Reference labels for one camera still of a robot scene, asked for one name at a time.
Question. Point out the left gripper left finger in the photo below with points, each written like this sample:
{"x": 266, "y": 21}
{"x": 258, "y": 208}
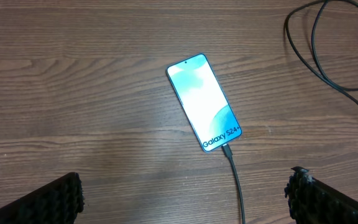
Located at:
{"x": 60, "y": 201}

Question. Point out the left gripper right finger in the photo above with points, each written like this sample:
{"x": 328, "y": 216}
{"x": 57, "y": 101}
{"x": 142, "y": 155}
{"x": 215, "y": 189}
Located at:
{"x": 311, "y": 201}

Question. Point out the Samsung Galaxy smartphone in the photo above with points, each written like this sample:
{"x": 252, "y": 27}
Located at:
{"x": 204, "y": 102}

